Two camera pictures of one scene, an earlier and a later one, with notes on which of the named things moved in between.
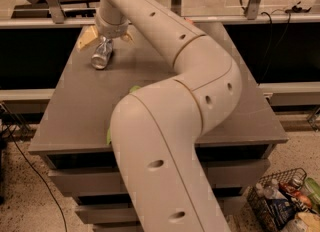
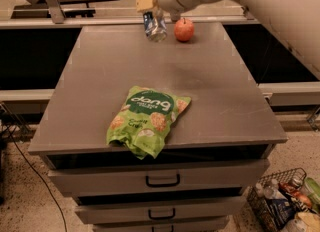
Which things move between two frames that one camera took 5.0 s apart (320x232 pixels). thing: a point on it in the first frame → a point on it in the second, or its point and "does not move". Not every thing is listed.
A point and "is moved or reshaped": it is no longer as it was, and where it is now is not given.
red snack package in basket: (305, 200) does not move
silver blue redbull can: (102, 53) is moved or reshaped
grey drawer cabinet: (74, 131) does not move
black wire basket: (275, 200) does not move
